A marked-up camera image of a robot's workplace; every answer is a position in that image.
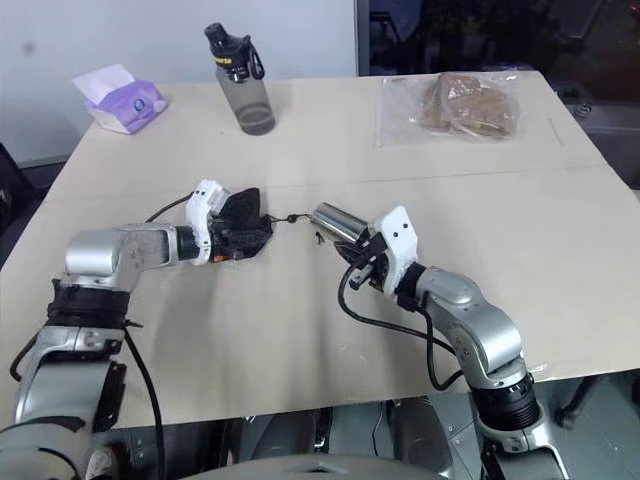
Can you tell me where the dark rounded shape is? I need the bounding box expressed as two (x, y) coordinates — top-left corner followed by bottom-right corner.
(387, 397), (454, 459)

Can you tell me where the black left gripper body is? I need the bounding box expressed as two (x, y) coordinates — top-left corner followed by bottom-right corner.
(208, 219), (242, 265)

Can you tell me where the grey water bottle black cap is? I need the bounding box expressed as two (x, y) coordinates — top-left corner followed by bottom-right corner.
(203, 21), (278, 137)

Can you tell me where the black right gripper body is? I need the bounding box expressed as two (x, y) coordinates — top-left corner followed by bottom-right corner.
(348, 226), (397, 293)

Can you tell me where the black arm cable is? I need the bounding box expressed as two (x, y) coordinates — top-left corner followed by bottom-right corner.
(337, 262), (474, 392)
(122, 196), (195, 480)

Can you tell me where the black drawstring pouch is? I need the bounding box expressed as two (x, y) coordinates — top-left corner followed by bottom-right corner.
(218, 186), (276, 262)

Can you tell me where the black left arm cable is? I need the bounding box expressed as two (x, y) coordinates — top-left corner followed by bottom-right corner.
(122, 196), (195, 480)

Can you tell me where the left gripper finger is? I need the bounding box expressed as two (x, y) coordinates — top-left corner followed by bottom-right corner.
(234, 238), (267, 262)
(233, 218), (276, 240)

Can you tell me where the purple tissue pack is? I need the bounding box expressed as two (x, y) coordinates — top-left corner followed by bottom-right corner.
(71, 63), (171, 137)

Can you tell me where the clear bag with brown contents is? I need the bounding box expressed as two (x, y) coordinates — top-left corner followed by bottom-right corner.
(374, 71), (532, 150)

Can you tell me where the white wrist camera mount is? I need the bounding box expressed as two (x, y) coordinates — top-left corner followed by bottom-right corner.
(371, 203), (421, 297)
(185, 179), (234, 267)

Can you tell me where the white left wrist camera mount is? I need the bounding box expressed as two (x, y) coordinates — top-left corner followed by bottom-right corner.
(185, 179), (234, 267)

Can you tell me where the metal cup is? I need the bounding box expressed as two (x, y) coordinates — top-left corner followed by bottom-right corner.
(311, 201), (370, 242)

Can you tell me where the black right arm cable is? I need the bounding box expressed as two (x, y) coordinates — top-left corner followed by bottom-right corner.
(337, 262), (474, 392)

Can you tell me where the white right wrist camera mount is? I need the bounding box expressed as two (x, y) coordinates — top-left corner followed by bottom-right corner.
(371, 203), (421, 297)

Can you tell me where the black pouch drawstring cord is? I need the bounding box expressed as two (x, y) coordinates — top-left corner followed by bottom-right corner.
(263, 212), (327, 247)

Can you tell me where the black table leg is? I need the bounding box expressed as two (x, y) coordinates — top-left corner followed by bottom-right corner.
(556, 373), (605, 429)

